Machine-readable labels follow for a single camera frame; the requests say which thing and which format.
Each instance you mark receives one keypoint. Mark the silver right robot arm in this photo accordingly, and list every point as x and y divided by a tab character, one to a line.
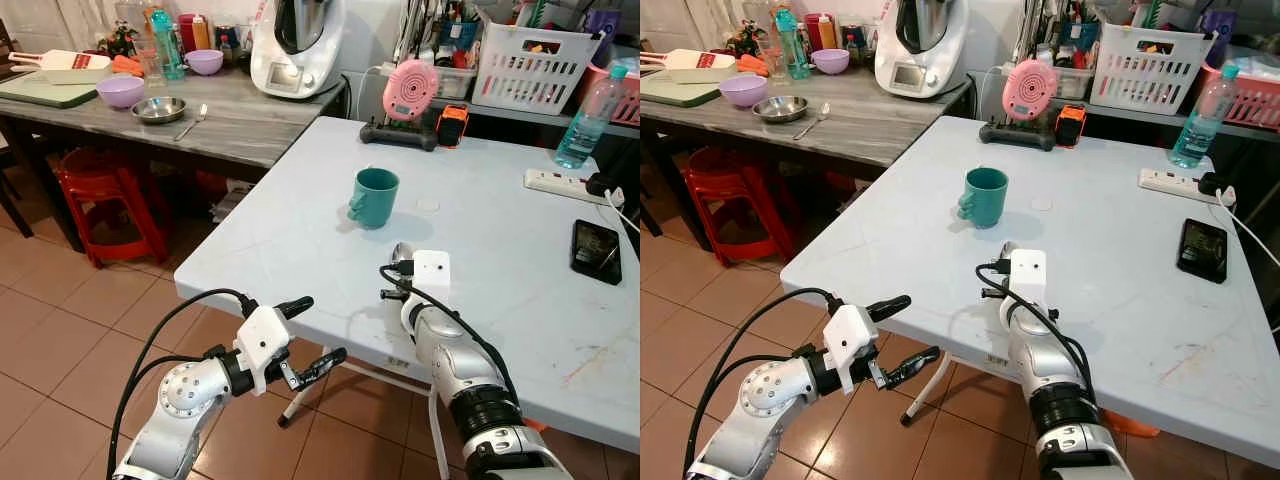
470	380
1055	390

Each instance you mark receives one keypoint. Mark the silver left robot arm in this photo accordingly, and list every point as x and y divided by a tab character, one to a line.
185	395
765	395

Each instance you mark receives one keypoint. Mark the white folding table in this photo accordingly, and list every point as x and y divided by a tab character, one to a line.
1100	260
480	290

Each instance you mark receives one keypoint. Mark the teal ceramic mug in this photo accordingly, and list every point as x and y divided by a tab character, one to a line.
985	198
375	198

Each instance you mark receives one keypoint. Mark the black device base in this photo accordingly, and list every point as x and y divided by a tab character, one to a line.
1018	135
400	135

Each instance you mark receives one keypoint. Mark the orange and black device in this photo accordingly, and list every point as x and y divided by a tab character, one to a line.
452	127
1071	127

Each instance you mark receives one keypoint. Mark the orange plastic piece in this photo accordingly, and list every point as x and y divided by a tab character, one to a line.
1130	424
533	425

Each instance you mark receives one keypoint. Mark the white power strip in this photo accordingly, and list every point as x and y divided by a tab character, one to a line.
555	182
1168	180

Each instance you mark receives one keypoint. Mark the black flat rectangular device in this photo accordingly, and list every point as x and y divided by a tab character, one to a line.
1202	250
596	250

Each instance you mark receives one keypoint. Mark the silver metal spoon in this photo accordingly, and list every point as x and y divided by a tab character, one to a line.
811	124
190	125

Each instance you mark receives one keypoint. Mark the pink round device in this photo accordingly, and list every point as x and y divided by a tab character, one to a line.
1030	90
410	90

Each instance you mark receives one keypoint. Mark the red plastic stool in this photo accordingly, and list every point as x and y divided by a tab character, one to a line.
100	185
725	185

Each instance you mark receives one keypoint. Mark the clear plastic container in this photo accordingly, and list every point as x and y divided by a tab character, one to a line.
1072	83
457	83

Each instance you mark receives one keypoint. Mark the black power plug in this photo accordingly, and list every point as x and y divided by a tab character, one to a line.
600	185
1214	184

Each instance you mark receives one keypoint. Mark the stainless steel bowl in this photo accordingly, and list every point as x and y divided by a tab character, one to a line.
159	109
780	108

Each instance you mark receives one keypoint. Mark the white kitchen machine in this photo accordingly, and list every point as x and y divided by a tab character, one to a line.
300	60
925	60

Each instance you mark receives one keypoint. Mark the clear water bottle teal cap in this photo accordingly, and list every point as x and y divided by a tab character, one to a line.
1200	125
585	125

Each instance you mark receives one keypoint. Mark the white plastic basket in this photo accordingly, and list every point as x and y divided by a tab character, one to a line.
1145	75
530	75

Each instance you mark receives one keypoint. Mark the small purple bowl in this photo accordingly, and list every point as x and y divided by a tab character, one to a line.
205	63
830	62

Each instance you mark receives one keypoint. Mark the large purple bowl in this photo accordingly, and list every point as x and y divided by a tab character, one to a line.
743	92
121	93

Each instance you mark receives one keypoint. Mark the teal plastic bottle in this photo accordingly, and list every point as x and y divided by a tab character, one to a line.
170	50
794	50

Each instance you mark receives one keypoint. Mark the clear drinking glass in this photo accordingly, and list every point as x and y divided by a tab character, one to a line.
771	58
150	60

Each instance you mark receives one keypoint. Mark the orange carrot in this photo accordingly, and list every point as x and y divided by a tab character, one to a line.
128	66
752	64

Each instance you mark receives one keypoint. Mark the orange sauce bottle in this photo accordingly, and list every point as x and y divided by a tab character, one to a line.
828	33
202	33

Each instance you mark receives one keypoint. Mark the red canister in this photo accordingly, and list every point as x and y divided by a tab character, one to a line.
186	32
811	30

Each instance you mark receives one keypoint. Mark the pink plastic basket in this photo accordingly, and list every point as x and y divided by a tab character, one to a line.
1255	100
628	105

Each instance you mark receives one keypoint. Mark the green cutting board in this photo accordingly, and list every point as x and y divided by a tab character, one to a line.
675	92
45	93

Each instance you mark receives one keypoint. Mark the small potted plant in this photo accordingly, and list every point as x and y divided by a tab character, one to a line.
120	38
745	38

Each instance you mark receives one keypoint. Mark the white tray red label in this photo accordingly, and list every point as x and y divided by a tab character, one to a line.
695	65
70	67

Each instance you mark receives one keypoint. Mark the purple container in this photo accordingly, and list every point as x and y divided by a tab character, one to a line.
1218	22
603	22

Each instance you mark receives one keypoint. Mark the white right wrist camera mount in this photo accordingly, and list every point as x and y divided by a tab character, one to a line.
1028	276
431	278

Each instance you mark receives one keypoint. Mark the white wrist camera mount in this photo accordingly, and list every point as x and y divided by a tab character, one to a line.
431	278
850	343
1028	276
262	345

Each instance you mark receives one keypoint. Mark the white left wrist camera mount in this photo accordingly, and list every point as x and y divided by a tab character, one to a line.
262	345
850	343

